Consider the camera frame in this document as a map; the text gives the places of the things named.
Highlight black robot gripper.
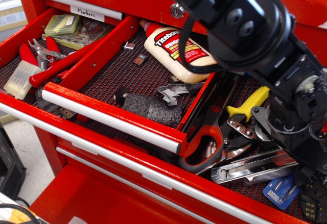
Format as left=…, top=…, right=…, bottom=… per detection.
left=250, top=91, right=326, bottom=186

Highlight silver metal box cutter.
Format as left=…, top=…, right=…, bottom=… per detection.
left=211, top=149, right=298, bottom=186

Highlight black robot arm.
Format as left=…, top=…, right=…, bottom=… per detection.
left=175, top=0, right=326, bottom=185

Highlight wide open red drawer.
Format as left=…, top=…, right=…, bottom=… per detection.
left=1, top=8, right=326, bottom=223

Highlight silver round drawer lock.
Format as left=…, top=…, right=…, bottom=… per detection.
left=170, top=3, right=185, bottom=19

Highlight small open red drawer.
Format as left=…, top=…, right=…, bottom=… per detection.
left=42, top=16, right=215, bottom=155

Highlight blue drill bit packet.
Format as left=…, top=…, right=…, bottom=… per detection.
left=263, top=175, right=300, bottom=210

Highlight crumpled grey tape piece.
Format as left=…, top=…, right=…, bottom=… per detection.
left=157, top=82, right=204, bottom=106

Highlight black grinding stone bit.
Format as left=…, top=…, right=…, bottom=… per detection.
left=114, top=86, right=183, bottom=127

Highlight red tool chest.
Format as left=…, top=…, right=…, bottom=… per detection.
left=1, top=0, right=313, bottom=223

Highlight Titebond wood glue bottle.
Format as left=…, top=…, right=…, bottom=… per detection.
left=139, top=19, right=216, bottom=84

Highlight small silver usb dongle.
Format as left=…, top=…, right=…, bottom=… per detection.
left=123, top=42, right=135, bottom=51

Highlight drill bit index card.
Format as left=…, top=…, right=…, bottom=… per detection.
left=42, top=17, right=115, bottom=50

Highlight white markers label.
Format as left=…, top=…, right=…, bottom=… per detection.
left=70, top=6, right=105, bottom=22

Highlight green plastic parts case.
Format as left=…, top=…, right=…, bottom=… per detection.
left=44, top=14, right=80, bottom=35

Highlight black crate on floor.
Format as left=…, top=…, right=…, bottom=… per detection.
left=1, top=125, right=26, bottom=198

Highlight clear plastic bit case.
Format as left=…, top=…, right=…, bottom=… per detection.
left=4, top=61, right=42, bottom=100

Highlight black wire stripper crimper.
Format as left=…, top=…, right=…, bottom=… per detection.
left=300, top=180, right=326, bottom=223

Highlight yellow handled tin snips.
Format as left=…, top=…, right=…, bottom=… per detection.
left=204, top=86, right=271, bottom=166

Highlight red black handled scissors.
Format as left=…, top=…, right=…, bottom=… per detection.
left=177, top=75, right=239, bottom=174

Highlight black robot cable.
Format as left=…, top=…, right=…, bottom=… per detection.
left=178, top=17, right=223, bottom=76

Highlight long red handled tool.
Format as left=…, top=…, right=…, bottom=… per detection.
left=29, top=40, right=100, bottom=88

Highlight red handled flush cutters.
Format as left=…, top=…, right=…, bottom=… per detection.
left=18, top=38, right=67, bottom=71

